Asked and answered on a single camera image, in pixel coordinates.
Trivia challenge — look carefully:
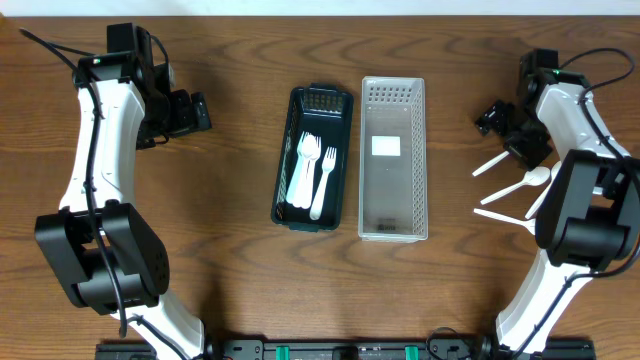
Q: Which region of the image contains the black cable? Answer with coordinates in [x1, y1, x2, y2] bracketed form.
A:
[18, 27, 191, 360]
[509, 47, 640, 360]

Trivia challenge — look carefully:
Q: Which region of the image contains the white plastic spoon lowest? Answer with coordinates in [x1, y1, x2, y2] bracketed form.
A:
[473, 208, 536, 235]

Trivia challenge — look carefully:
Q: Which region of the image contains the right black cable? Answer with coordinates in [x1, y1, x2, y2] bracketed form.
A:
[509, 47, 640, 360]

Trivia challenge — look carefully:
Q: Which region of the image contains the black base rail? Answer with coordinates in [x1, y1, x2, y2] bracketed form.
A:
[94, 338, 597, 360]

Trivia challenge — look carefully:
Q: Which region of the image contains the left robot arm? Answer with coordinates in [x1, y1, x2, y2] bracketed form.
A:
[35, 23, 216, 359]

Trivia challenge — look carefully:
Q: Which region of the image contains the white plastic fork angled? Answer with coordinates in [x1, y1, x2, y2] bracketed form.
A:
[309, 147, 337, 220]

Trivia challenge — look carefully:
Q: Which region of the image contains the white plastic fork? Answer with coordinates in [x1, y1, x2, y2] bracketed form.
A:
[300, 136, 322, 209]

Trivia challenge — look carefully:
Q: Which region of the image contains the black plastic basket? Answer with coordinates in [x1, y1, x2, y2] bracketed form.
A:
[271, 83, 354, 232]

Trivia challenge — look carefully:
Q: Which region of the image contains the white plastic spoon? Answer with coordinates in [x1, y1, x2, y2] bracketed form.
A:
[293, 133, 321, 208]
[525, 161, 562, 219]
[472, 151, 509, 177]
[480, 166, 551, 205]

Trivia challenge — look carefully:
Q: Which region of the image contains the white label in clear basket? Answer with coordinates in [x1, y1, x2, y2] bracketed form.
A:
[371, 136, 401, 157]

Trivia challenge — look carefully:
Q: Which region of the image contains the pale green plastic fork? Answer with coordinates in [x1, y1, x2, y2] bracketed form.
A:
[286, 132, 309, 204]

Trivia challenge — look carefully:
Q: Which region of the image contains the clear plastic basket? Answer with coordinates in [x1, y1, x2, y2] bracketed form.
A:
[358, 76, 428, 243]

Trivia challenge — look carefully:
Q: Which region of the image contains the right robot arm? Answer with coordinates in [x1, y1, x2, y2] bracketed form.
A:
[470, 48, 639, 359]

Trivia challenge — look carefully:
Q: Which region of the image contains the left black cable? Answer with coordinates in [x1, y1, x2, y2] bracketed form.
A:
[18, 27, 191, 360]

